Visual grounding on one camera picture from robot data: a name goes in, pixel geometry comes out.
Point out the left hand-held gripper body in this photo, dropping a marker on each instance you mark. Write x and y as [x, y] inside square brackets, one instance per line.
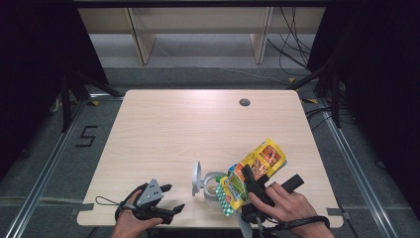
[150, 193]

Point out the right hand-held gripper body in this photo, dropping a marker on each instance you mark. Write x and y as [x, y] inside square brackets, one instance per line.
[254, 213]

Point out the yellow seasoning pouch green cap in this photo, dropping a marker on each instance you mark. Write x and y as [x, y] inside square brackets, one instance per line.
[264, 158]

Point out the person's right hand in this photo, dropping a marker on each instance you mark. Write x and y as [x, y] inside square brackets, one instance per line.
[287, 206]

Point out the person's left hand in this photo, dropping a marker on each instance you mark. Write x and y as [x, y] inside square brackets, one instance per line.
[127, 228]

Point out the grey floor tape strip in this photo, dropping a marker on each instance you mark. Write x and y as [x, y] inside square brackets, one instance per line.
[82, 208]
[337, 212]

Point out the yellow tape piece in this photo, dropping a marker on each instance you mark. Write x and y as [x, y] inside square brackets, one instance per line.
[292, 80]
[310, 100]
[95, 103]

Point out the black stand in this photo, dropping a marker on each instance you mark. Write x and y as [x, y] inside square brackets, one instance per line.
[335, 95]
[67, 99]

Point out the dark curtain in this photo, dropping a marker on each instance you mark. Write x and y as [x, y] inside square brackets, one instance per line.
[29, 66]
[386, 82]

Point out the light wooden shelf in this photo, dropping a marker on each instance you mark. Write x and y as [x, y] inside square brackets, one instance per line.
[198, 20]

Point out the metal floor rail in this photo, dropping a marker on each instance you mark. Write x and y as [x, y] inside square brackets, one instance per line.
[358, 172]
[43, 175]

